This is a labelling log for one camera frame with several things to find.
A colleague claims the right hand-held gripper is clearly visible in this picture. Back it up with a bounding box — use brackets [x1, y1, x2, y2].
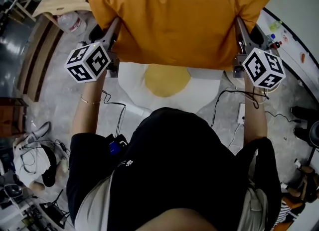
[233, 17, 286, 90]

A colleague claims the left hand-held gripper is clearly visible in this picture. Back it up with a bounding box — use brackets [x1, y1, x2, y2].
[64, 17, 122, 84]

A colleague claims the orange pillow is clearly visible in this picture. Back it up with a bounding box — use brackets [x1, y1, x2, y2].
[81, 0, 275, 71]

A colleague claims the person's right forearm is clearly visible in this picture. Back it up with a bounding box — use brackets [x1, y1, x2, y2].
[243, 75, 269, 151]

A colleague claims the person's left forearm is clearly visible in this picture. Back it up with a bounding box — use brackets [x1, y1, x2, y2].
[72, 77, 107, 136]

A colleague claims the white egg-shaped seat cushion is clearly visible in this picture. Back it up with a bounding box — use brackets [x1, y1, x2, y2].
[117, 62, 224, 115]

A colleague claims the green drink bottle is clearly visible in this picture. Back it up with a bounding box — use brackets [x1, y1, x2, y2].
[268, 20, 283, 32]

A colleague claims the large clear water bottle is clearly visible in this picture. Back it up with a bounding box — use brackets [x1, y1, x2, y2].
[56, 10, 87, 36]

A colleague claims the white curved ledge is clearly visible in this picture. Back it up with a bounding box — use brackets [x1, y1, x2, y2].
[256, 5, 319, 116]

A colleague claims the wooden step platform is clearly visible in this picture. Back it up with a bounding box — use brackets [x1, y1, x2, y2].
[17, 15, 63, 103]

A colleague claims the white power strip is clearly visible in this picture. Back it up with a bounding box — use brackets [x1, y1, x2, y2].
[237, 102, 246, 125]

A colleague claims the black waist-mounted device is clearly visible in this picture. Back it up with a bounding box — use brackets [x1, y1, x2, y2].
[107, 133, 129, 156]

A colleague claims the dark brown wooden stool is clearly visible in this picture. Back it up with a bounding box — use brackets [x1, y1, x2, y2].
[0, 97, 29, 138]

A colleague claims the person's black shirt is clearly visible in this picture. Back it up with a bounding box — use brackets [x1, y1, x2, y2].
[66, 107, 282, 231]

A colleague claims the orange striped bag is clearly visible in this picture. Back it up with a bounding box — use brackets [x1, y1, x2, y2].
[274, 196, 306, 230]

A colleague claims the black chair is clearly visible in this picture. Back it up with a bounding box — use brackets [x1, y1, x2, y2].
[39, 189, 70, 230]

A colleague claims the thin gold bracelet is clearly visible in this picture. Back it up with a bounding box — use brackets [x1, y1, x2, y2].
[80, 94, 102, 105]

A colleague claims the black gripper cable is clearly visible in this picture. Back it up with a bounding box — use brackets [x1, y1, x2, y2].
[101, 89, 128, 138]
[210, 85, 270, 128]

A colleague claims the beige shoulder strap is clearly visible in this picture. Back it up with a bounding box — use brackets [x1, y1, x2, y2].
[236, 150, 269, 231]
[74, 172, 115, 231]

